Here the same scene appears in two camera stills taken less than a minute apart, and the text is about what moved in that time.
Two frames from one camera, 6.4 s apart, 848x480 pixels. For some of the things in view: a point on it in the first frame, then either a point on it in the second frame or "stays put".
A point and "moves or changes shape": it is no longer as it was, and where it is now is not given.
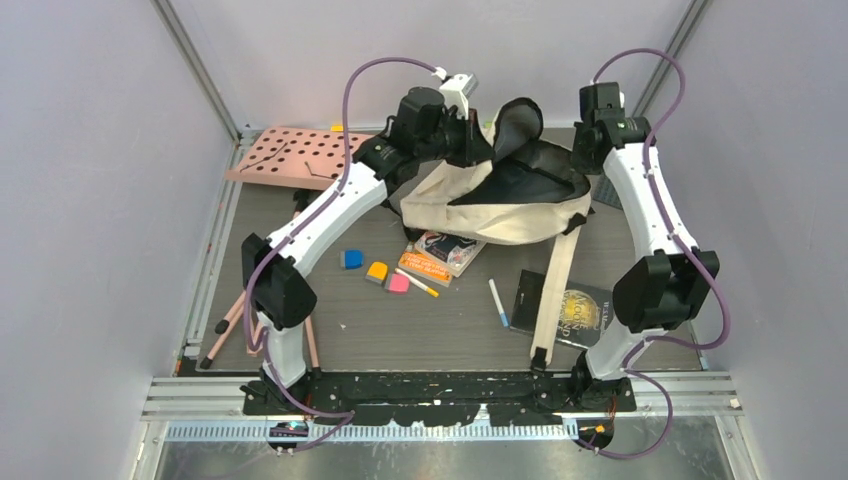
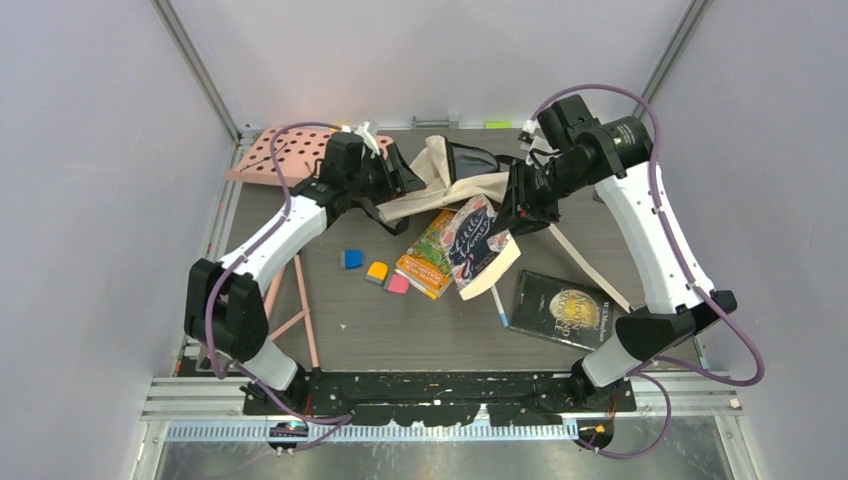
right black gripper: x=582 y=167 -> x=523 y=213
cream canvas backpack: x=531 y=189 moves or changes shape
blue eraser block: x=352 y=259 stays put
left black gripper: x=475 y=150 -> x=399 y=181
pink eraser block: x=399 y=283 stays put
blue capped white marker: x=503 y=317 stays put
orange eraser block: x=377 y=272 stays put
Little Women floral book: x=451 y=253 -> x=479 y=246
